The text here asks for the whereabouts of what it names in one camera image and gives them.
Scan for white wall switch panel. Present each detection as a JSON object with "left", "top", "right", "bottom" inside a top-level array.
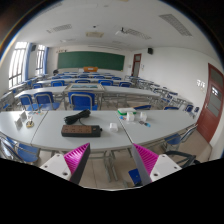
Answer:
[{"left": 196, "top": 78, "right": 206, "bottom": 90}]

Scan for ceiling light panels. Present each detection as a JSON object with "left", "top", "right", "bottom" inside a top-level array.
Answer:
[{"left": 45, "top": 13, "right": 194, "bottom": 46}]

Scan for brown power strip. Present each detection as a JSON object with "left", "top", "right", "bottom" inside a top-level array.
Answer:
[{"left": 60, "top": 124, "right": 103, "bottom": 138}]

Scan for red-brown door with window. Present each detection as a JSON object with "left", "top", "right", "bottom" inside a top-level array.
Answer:
[{"left": 196, "top": 62, "right": 224, "bottom": 144}]

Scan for large classroom window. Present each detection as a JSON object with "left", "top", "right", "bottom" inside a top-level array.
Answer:
[{"left": 7, "top": 41, "right": 29, "bottom": 90}]

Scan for flat green and white box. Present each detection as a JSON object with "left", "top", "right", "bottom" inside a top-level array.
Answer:
[{"left": 116, "top": 106, "right": 138, "bottom": 117}]

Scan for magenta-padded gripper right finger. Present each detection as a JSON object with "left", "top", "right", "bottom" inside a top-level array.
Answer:
[{"left": 131, "top": 142, "right": 184, "bottom": 186}]

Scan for white standing card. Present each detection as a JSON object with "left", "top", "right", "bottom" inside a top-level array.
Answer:
[
  {"left": 13, "top": 117, "right": 24, "bottom": 131},
  {"left": 19, "top": 110, "right": 29, "bottom": 122}
]

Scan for blue chair under table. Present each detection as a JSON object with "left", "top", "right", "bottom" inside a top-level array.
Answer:
[
  {"left": 162, "top": 124, "right": 198, "bottom": 152},
  {"left": 0, "top": 132, "right": 42, "bottom": 165}
]

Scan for dark red far door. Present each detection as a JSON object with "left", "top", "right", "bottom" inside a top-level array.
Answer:
[{"left": 130, "top": 52, "right": 143, "bottom": 79}]

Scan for blue classroom chair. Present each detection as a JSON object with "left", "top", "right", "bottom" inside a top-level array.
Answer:
[
  {"left": 32, "top": 91, "right": 61, "bottom": 111},
  {"left": 18, "top": 93, "right": 38, "bottom": 111},
  {"left": 67, "top": 91, "right": 99, "bottom": 111}
]

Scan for ceiling projector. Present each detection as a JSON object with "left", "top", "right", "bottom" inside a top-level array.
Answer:
[{"left": 114, "top": 26, "right": 130, "bottom": 37}]

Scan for black chair frame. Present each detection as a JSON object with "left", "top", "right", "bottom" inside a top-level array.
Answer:
[{"left": 162, "top": 149, "right": 202, "bottom": 168}]

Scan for green chalkboard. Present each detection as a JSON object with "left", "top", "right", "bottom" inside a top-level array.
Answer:
[{"left": 56, "top": 50, "right": 126, "bottom": 72}]

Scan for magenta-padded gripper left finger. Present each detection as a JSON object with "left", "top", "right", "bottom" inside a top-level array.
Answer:
[{"left": 39, "top": 142, "right": 92, "bottom": 186}]

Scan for narrow classroom window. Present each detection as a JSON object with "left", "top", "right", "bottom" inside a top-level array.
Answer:
[{"left": 35, "top": 44, "right": 47, "bottom": 77}]

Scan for framed board on desk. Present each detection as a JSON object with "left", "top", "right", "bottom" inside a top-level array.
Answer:
[{"left": 64, "top": 82, "right": 105, "bottom": 93}]

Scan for ceiling air vent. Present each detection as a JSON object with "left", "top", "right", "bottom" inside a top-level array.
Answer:
[{"left": 85, "top": 30, "right": 105, "bottom": 39}]

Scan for blue chair seat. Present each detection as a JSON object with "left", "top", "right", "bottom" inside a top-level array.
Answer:
[{"left": 127, "top": 167, "right": 143, "bottom": 187}]

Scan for orange lectern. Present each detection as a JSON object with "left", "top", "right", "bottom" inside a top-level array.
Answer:
[{"left": 82, "top": 65, "right": 100, "bottom": 74}]

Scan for rows of grey desks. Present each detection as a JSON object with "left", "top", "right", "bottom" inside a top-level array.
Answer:
[{"left": 0, "top": 70, "right": 198, "bottom": 113}]

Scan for coiled black cable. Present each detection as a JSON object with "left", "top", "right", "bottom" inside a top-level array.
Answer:
[{"left": 63, "top": 108, "right": 92, "bottom": 126}]

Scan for round dark stickers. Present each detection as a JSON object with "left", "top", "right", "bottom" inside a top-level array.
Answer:
[{"left": 137, "top": 120, "right": 152, "bottom": 129}]

